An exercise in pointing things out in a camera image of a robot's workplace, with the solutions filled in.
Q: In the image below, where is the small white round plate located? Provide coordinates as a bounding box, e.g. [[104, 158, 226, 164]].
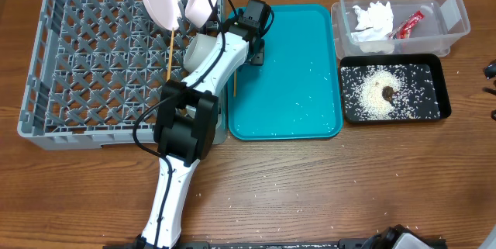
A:
[[185, 0, 218, 28]]

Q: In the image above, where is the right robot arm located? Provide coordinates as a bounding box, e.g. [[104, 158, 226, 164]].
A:
[[361, 60, 495, 249]]

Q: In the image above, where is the grey plastic dishwasher rack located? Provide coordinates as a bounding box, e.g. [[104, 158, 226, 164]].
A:
[[17, 0, 218, 150]]

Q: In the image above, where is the rice and brown food scrap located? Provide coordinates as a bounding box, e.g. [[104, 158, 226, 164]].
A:
[[341, 64, 441, 123]]

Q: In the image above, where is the red snack wrapper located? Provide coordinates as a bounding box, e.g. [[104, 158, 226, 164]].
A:
[[387, 11, 425, 40]]

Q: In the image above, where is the clear plastic waste bin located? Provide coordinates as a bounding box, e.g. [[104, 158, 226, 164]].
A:
[[331, 0, 470, 59]]

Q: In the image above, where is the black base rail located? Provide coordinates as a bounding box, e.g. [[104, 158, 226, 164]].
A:
[[102, 237, 449, 249]]

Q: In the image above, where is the teal plastic serving tray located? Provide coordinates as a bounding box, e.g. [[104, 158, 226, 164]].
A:
[[227, 4, 343, 140]]

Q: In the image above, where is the grey bowl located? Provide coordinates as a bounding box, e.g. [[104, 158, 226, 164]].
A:
[[184, 34, 216, 74]]

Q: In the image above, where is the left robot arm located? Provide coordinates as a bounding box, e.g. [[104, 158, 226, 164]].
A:
[[134, 0, 274, 248]]

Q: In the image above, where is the black rectangular tray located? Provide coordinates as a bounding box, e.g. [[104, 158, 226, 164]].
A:
[[339, 54, 452, 124]]

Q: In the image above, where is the white paper napkin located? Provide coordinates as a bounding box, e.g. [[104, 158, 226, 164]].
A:
[[351, 1, 394, 54]]

